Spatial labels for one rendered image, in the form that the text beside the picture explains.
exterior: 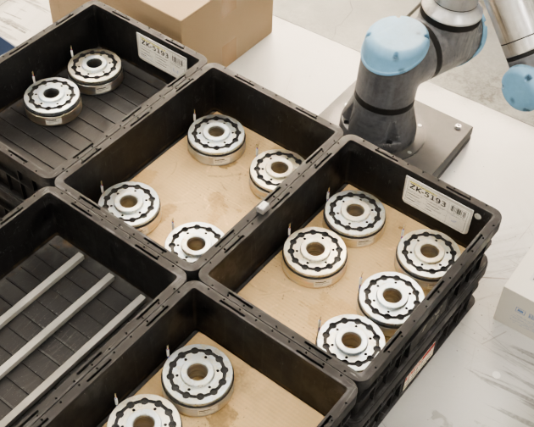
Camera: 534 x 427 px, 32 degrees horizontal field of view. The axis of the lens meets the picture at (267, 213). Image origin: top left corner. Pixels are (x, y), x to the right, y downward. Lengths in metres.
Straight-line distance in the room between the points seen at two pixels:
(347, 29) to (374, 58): 1.67
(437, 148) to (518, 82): 0.40
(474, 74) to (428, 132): 1.38
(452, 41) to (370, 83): 0.17
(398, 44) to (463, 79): 1.53
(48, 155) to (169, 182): 0.23
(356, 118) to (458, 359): 0.51
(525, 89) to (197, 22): 0.72
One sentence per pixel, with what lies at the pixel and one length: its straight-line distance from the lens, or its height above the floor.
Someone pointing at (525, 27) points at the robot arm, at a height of 1.14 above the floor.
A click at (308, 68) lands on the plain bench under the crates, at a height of 0.70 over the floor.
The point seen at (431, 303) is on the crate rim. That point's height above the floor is 0.93.
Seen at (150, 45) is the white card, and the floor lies 0.90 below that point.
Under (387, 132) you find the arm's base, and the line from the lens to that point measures 1.81.
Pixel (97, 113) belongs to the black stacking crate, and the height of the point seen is 0.83.
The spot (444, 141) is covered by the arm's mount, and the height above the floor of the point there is 0.74.
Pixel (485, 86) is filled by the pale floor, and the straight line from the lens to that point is 3.23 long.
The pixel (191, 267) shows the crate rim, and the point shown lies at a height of 0.93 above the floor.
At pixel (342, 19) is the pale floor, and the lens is 3.43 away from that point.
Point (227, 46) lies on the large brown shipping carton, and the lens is 2.05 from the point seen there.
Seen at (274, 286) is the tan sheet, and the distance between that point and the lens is 1.49.
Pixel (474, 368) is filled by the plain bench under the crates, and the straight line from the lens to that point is 1.60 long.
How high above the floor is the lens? 2.00
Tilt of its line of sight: 48 degrees down
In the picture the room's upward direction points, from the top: 2 degrees clockwise
